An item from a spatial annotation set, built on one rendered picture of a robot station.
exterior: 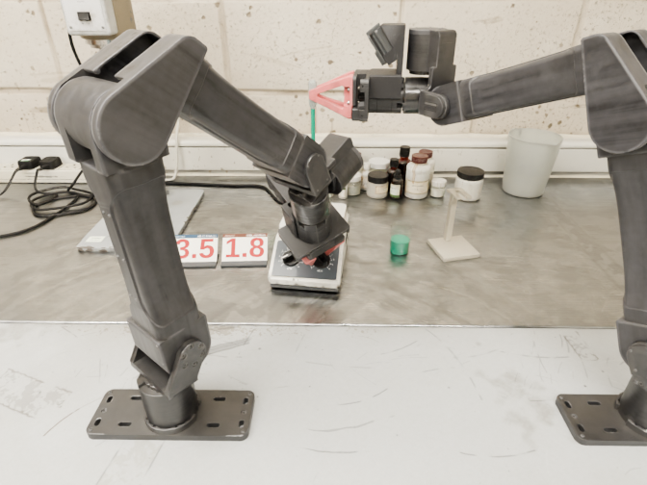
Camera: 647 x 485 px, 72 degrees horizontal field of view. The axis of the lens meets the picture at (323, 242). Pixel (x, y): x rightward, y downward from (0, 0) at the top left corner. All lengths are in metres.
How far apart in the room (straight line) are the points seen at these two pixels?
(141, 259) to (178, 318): 0.09
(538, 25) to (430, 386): 0.97
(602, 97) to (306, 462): 0.51
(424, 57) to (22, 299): 0.79
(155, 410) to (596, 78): 0.61
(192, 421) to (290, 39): 0.95
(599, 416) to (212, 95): 0.60
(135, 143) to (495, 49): 1.06
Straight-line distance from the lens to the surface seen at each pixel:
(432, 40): 0.74
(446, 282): 0.86
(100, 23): 0.95
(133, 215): 0.44
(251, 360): 0.69
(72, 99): 0.43
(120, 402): 0.67
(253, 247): 0.91
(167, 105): 0.42
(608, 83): 0.56
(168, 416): 0.60
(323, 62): 1.25
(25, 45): 1.48
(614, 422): 0.70
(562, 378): 0.74
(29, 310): 0.92
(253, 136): 0.51
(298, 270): 0.80
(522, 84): 0.64
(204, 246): 0.92
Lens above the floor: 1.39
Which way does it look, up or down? 31 degrees down
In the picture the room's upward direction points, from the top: straight up
